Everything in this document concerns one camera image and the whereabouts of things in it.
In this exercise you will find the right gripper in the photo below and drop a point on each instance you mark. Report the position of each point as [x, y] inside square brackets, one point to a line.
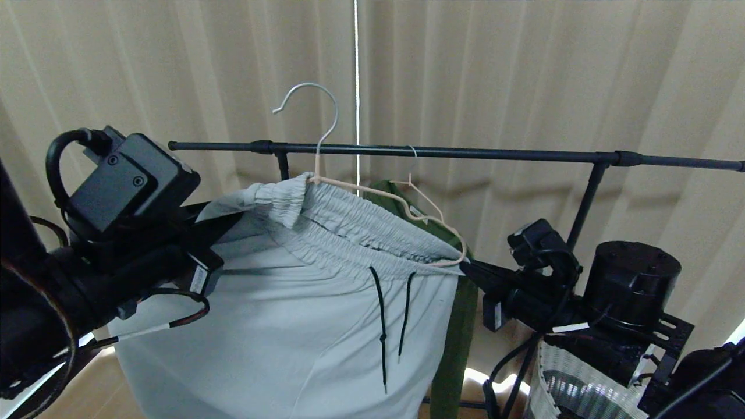
[535, 308]

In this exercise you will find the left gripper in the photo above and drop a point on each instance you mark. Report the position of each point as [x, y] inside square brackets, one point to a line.
[139, 279]

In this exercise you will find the green printed T-shirt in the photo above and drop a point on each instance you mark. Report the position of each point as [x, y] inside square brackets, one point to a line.
[460, 349]

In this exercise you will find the pale blue-grey garment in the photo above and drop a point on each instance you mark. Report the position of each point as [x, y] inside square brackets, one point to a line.
[279, 326]

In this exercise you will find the pink clothes hanger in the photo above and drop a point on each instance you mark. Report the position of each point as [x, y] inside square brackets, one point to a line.
[316, 166]
[428, 202]

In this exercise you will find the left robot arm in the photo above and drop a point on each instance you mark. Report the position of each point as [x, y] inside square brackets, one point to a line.
[29, 314]

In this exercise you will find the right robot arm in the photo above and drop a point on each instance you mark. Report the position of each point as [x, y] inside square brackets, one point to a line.
[631, 285]

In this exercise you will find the white laundry basket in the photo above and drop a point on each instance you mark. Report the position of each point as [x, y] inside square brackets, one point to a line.
[582, 390]

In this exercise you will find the black clothes rack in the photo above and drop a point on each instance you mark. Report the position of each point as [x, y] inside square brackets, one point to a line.
[495, 154]

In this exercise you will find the beige curtain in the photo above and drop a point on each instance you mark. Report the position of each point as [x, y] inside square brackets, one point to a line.
[524, 70]

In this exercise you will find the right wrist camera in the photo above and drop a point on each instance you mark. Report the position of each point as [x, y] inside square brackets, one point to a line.
[538, 241]

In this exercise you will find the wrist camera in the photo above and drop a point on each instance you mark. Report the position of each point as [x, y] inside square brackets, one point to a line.
[134, 180]
[538, 241]

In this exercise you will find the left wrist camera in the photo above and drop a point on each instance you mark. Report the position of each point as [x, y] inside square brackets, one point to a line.
[134, 180]

